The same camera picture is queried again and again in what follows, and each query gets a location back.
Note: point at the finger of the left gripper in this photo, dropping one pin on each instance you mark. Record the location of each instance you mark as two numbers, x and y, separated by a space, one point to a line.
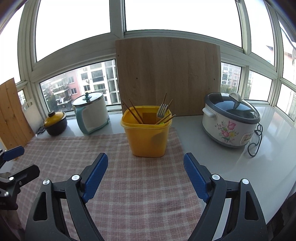
24 176
11 154

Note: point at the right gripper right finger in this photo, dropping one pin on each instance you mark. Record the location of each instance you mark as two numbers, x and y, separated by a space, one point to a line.
234 202

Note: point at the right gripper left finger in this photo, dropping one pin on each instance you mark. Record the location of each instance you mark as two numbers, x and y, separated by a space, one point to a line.
46 220

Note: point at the metal fork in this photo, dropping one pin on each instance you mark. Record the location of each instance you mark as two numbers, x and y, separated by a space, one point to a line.
162 110

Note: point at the pine plank panel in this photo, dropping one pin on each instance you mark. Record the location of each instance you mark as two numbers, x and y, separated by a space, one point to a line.
15 129

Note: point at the black scissors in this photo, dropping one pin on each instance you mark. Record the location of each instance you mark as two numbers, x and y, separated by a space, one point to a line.
40 130

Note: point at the white cutting board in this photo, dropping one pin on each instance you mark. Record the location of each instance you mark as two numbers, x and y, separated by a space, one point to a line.
32 115

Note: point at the black pot yellow lid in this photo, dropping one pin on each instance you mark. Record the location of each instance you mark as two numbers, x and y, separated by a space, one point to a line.
55 123

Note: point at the white teal electric pot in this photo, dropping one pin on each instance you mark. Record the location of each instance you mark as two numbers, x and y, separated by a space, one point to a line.
91 112

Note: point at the floral white rice cooker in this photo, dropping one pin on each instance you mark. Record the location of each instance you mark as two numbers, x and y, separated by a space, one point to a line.
229 119

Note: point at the pink plaid table cloth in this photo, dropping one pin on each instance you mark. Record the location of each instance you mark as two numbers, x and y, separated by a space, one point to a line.
137 199

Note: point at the yellow plastic utensil bin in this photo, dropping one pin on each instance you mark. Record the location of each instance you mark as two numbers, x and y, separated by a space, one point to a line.
148 139

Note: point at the large wooden board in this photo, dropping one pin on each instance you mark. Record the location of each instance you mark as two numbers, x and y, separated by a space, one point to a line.
187 70

